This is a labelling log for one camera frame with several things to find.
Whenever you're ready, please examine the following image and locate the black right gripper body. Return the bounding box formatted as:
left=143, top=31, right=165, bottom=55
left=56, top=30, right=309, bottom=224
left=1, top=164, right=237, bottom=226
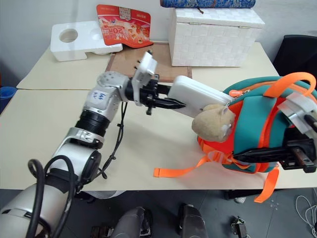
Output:
left=278, top=127, right=317, bottom=174

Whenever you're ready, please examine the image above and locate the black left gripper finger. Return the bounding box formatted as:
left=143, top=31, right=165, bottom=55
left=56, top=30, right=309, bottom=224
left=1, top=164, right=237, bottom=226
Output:
left=157, top=83, right=174, bottom=97
left=155, top=97, right=187, bottom=110

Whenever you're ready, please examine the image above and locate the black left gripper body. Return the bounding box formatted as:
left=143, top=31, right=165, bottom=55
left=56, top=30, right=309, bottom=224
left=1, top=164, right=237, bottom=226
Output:
left=138, top=75, right=161, bottom=116

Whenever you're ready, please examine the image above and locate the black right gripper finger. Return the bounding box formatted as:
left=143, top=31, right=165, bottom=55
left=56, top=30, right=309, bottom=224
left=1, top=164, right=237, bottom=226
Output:
left=232, top=146, right=290, bottom=165

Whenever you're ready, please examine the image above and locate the white rectangular box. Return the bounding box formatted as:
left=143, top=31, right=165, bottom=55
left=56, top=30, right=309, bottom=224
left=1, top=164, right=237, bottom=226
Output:
left=167, top=75, right=234, bottom=118

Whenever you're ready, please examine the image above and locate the orange and teal backpack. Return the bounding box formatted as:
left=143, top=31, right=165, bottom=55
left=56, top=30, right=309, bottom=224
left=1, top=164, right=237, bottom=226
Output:
left=153, top=71, right=317, bottom=204

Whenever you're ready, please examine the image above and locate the white woven storage box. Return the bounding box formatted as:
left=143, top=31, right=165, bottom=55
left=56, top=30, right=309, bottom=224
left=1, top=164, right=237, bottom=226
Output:
left=168, top=7, right=266, bottom=68

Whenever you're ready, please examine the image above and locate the brown framed mat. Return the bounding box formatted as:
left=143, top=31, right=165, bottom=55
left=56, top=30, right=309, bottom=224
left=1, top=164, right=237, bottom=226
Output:
left=105, top=41, right=193, bottom=84

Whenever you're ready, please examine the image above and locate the tan plush animal charm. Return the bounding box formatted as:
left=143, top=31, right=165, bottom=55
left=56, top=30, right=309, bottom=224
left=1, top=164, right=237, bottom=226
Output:
left=192, top=104, right=236, bottom=143

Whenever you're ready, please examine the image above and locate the red printed packaging bag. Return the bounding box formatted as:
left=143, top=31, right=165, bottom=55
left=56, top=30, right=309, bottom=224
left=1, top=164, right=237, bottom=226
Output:
left=96, top=4, right=155, bottom=49

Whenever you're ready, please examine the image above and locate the small black floor object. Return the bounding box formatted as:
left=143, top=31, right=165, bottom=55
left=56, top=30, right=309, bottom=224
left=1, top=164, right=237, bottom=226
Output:
left=231, top=215, right=249, bottom=238

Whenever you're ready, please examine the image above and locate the black chair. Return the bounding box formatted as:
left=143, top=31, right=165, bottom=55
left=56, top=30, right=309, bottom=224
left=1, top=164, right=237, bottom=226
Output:
left=272, top=34, right=317, bottom=82

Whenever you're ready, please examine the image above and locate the dark rounded shape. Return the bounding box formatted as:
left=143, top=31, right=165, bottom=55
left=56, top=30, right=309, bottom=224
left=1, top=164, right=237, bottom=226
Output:
left=112, top=206, right=154, bottom=238
left=176, top=203, right=208, bottom=238

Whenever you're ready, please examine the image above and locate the white styrofoam packing block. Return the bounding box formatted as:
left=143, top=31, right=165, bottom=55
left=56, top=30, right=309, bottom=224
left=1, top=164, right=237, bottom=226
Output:
left=50, top=20, right=124, bottom=62

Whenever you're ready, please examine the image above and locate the blue patterned fabric roll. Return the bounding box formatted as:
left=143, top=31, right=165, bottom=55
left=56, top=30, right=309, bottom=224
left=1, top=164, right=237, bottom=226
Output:
left=159, top=0, right=257, bottom=9

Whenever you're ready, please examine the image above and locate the blue bin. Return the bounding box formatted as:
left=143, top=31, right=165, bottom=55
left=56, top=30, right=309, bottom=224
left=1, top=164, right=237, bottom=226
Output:
left=0, top=86, right=18, bottom=115

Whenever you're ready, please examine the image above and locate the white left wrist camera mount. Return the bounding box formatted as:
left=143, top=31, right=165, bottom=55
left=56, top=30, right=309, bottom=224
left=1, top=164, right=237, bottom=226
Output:
left=129, top=51, right=159, bottom=107

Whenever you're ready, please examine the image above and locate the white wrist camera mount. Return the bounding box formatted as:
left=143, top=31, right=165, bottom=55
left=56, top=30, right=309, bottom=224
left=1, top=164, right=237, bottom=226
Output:
left=276, top=93, right=317, bottom=136
left=129, top=51, right=159, bottom=107

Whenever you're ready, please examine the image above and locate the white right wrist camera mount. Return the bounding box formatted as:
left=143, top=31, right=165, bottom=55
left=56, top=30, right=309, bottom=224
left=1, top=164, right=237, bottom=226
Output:
left=276, top=93, right=317, bottom=136

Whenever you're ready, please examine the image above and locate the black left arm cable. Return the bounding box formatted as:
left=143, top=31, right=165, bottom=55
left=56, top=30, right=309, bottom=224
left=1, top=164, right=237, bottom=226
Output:
left=26, top=101, right=129, bottom=238

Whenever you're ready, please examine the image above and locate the white floor cable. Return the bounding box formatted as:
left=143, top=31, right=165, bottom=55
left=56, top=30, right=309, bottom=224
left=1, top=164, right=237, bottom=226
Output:
left=295, top=187, right=317, bottom=234

